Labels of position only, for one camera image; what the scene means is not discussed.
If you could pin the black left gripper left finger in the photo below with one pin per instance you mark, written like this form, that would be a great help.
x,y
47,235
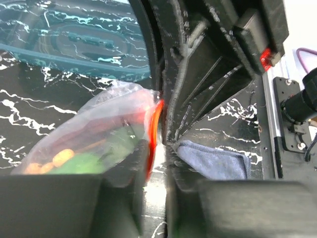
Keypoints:
x,y
108,205

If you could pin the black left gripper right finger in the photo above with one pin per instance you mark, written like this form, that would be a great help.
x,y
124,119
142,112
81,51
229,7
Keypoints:
x,y
200,208

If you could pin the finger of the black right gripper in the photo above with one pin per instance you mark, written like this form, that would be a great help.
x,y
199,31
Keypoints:
x,y
150,30
197,60

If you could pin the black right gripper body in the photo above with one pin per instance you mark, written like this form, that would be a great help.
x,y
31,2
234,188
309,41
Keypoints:
x,y
255,30

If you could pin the green fake pepper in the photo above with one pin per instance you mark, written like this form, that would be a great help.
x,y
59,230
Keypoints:
x,y
118,145

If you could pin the clear zip top bag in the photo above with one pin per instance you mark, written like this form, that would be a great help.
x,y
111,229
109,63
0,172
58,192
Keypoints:
x,y
121,104

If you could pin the orange fake carrot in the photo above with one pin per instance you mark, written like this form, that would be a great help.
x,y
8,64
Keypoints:
x,y
57,161

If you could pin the folded dark blue towel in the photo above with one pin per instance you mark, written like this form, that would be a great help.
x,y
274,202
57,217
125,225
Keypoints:
x,y
215,164

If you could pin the blue transparent container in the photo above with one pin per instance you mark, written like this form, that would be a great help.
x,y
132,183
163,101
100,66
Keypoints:
x,y
92,37

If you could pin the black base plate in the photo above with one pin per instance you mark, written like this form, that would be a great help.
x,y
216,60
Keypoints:
x,y
289,110

